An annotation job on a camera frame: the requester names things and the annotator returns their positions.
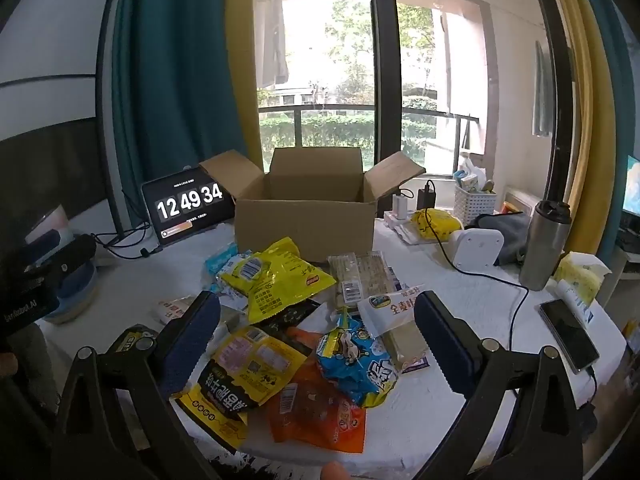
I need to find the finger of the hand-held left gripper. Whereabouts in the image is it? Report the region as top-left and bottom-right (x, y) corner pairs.
(27, 234), (97, 288)

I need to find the grey hanging shirt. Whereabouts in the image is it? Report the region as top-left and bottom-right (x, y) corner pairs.
(254, 0), (292, 89)

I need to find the white green bar packet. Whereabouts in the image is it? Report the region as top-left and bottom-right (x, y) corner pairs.
(357, 287), (432, 375)

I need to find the black smartphone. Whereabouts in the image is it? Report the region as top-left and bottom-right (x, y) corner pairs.
(538, 298), (600, 374)

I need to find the black yellow snack packet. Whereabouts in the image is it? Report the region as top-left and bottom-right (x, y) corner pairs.
(107, 324), (159, 357)

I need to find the person's right hand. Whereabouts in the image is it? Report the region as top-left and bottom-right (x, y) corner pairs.
(319, 461), (352, 480)

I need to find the cardboard box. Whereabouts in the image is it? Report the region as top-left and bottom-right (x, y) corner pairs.
(199, 147), (427, 264)

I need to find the teal curtain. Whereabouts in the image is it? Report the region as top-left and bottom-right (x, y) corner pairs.
(111, 0), (251, 223)
(580, 0), (640, 161)

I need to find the white plastic basket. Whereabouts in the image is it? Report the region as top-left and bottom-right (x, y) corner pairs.
(453, 169), (498, 227)

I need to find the pink blue tumbler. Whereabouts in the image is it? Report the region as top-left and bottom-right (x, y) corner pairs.
(25, 205), (99, 324)

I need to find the steel tumbler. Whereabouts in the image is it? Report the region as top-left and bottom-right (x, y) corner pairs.
(518, 200), (572, 292)

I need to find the white box device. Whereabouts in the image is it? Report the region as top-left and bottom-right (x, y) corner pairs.
(447, 228), (505, 272)

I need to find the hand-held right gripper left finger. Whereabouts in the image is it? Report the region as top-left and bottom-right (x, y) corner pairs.
(50, 290), (236, 480)

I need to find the yellow tissue pack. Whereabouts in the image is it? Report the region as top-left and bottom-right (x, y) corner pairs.
(552, 252), (612, 307)

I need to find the blue cartoon snack bag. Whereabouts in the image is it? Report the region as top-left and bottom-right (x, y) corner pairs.
(315, 309), (401, 409)

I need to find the tablet with clock display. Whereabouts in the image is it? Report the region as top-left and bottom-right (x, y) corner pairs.
(141, 165), (236, 247)

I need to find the black tablet cable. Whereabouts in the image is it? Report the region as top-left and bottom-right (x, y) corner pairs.
(91, 222), (164, 262)

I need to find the white power strip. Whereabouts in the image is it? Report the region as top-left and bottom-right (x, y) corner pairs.
(383, 210), (417, 231)

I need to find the grey cloth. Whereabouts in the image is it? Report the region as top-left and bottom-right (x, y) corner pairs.
(472, 211), (532, 267)

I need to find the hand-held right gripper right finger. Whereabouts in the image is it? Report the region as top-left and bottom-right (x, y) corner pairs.
(414, 290), (585, 480)

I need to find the black balcony railing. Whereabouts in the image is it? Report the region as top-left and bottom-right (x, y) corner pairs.
(257, 103), (481, 177)

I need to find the yellow black snack bag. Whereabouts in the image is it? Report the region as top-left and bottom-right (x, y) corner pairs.
(172, 325), (307, 454)

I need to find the yellow green snack bag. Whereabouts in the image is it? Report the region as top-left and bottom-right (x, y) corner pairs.
(220, 236), (337, 325)

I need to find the orange snack packet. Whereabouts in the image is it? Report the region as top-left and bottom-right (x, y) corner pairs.
(266, 364), (367, 454)

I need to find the computer monitor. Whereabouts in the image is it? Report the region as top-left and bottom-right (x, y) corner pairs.
(620, 155), (640, 223)

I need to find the white red snack packet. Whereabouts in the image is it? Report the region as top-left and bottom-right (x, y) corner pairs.
(159, 295), (197, 327)

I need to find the black door frame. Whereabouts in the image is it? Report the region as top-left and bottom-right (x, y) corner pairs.
(364, 0), (407, 173)

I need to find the yellow curtain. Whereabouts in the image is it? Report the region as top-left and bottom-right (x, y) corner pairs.
(542, 0), (617, 263)
(222, 0), (267, 173)

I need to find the light blue snack packet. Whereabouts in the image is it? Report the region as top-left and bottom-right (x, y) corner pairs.
(204, 242), (251, 311)

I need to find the yellow plastic bag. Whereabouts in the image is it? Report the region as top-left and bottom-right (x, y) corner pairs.
(411, 207), (467, 242)

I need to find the white balcony appliance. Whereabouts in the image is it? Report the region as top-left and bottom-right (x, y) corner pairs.
(500, 187), (547, 213)

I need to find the clear cracker packet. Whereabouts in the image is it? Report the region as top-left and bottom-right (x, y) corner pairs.
(328, 251), (397, 307)

